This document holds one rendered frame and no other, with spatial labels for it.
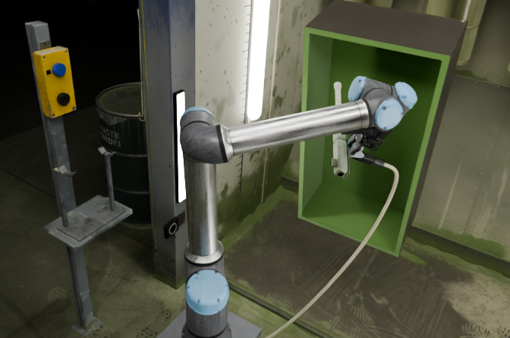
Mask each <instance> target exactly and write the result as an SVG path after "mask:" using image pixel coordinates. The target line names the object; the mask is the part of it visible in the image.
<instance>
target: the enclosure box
mask: <svg viewBox="0 0 510 338"><path fill-rule="evenodd" d="M461 21H462V20H458V19H453V18H448V17H440V16H435V15H430V14H421V13H417V12H412V11H404V10H399V9H394V8H386V7H381V6H376V5H368V4H363V3H358V2H350V1H345V0H335V1H333V2H332V3H331V4H330V5H329V6H328V7H326V8H325V9H324V10H323V11H322V12H320V13H319V14H318V15H317V16H316V17H315V18H314V19H313V20H312V21H311V22H310V23H309V24H307V25H306V26H305V27H304V58H303V80H302V104H301V112H307V111H310V110H314V109H321V108H325V107H329V106H335V89H334V83H335V82H340V83H341V84H342V88H341V102H342V104H343V103H350V100H349V98H348V92H349V89H350V86H351V84H352V82H353V80H354V79H355V78H356V77H358V76H362V77H367V78H369V79H372V80H375V81H379V82H382V83H385V84H389V85H392V86H395V84H396V83H398V82H404V83H406V84H408V85H409V86H410V87H412V88H413V90H414V91H415V93H416V94H417V102H416V103H415V104H414V105H413V108H412V109H410V110H409V111H408V112H407V113H406V114H405V115H404V116H403V117H402V118H401V121H400V122H399V123H398V124H397V125H396V126H395V127H394V128H392V131H391V132H390V133H389V134H388V135H387V136H386V137H385V138H384V139H383V140H382V146H381V147H380V148H379V149H378V150H377V151H376V152H374V151H372V150H370V149H369V148H366V147H364V146H363V150H362V151H363V152H365V153H369V154H371V155H374V157H376V158H378V159H381V160H384V161H385V163H388V164H389V165H392V166H394V167H395V168H396V169H397V170H398V184H397V187H396V189H395V193H394V195H393V197H392V200H391V202H390V204H389V206H388V208H387V210H386V212H385V214H384V215H383V217H382V219H381V220H380V222H379V224H378V226H377V227H376V229H375V231H374V232H373V234H372V235H371V236H370V238H369V240H368V241H367V243H366V244H365V245H369V246H371V247H373V248H376V249H379V250H380V251H384V252H386V253H388V254H391V255H394V256H396V257H398V256H399V254H400V252H401V249H402V246H403V244H404V242H405V239H406V237H407V235H408V232H409V229H410V228H411V224H412V222H413V220H414V217H415V215H416V212H417V207H418V204H419V200H420V196H421V192H422V190H423V185H424V182H425V178H426V176H427V170H428V168H429V164H430V160H431V156H432V153H433V148H434V145H435V142H436V137H437V134H438V131H439V126H440V123H441V121H442V115H443V113H444V109H445V105H446V101H447V98H448V95H449V90H450V87H451V84H452V79H453V76H454V73H455V68H456V65H457V62H458V57H459V54H460V51H461V46H462V43H463V40H464V35H465V32H466V29H467V25H468V21H464V22H461ZM333 144H334V143H333V135H329V136H325V137H318V138H314V139H311V140H307V141H301V148H300V170H299V192H298V215H297V217H298V218H300V219H302V220H305V221H307V222H310V223H313V224H315V225H318V226H321V227H323V228H325V229H328V230H330V231H333V232H336V233H338V234H340V235H343V236H346V237H348V238H351V239H353V240H355V241H358V242H361V243H362V241H363V240H364V239H365V238H366V236H367V234H368V233H369V231H370V230H371V229H372V227H373V225H374V223H375V222H376V220H377V218H378V217H379V215H380V213H381V211H382V209H383V207H384V206H385V203H386V201H387V199H388V197H389V194H390V192H391V190H392V186H393V183H394V180H395V173H394V172H393V171H392V170H391V169H389V168H386V167H378V166H375V165H373V164H372V165H368V164H366V163H362V162H360V161H357V160H353V159H352V158H350V159H349V170H350V174H349V175H348V176H347V177H346V178H344V179H342V177H338V176H336V175H335V174H334V167H333V166H332V158H333Z"/></svg>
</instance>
